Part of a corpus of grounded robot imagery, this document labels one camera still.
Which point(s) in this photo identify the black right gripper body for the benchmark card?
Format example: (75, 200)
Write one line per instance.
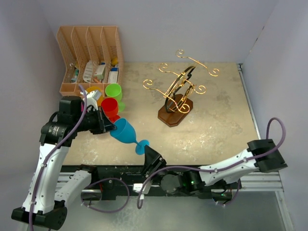
(160, 165)

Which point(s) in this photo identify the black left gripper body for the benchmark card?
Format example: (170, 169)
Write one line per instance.
(93, 121)

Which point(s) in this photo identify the red wine glass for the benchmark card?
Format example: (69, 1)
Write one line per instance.
(110, 108)

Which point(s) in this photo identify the yellow wine glass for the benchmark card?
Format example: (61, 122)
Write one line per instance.
(92, 89)

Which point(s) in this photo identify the blue wine glass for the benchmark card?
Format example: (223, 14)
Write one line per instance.
(125, 133)

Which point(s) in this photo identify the green wine glass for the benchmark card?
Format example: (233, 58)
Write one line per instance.
(114, 90)

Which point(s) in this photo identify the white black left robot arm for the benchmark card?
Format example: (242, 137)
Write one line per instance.
(44, 206)

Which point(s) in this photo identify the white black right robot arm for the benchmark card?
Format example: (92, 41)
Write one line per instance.
(260, 155)

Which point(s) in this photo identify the white blue box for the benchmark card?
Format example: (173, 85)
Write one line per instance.
(113, 75)

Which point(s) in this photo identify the white ribbed bottle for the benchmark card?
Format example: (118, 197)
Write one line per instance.
(87, 75)

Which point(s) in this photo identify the white red box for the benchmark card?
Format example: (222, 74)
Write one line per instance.
(99, 74)

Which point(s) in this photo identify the yellow object in organizer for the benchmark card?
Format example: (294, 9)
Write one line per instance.
(115, 62)

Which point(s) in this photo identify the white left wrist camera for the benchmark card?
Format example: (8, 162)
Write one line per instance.
(92, 98)

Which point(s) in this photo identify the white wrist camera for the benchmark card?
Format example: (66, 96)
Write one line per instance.
(137, 188)
(92, 98)

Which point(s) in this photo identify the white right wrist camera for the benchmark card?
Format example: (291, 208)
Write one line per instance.
(137, 188)

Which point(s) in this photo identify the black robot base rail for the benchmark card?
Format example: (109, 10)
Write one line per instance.
(114, 181)

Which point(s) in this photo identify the gold wire wine glass rack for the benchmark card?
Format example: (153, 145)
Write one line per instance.
(177, 104)

